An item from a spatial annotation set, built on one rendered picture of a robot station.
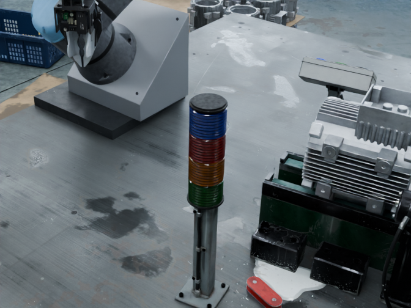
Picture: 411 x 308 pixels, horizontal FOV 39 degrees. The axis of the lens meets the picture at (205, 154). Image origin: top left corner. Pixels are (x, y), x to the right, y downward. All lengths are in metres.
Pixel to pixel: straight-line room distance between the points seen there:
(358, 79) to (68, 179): 0.73
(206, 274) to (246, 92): 0.89
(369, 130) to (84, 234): 0.63
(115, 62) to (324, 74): 0.58
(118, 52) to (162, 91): 0.16
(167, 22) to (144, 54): 0.11
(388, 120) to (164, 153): 0.66
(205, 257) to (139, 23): 0.87
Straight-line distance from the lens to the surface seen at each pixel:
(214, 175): 0.95
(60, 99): 1.78
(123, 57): 1.66
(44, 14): 1.56
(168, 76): 1.67
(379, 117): 1.11
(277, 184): 1.23
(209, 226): 1.03
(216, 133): 0.91
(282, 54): 2.17
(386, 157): 1.09
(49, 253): 1.27
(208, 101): 0.91
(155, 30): 1.70
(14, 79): 3.91
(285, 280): 1.20
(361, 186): 1.14
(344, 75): 1.41
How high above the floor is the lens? 1.64
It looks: 33 degrees down
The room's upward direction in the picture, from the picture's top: 2 degrees clockwise
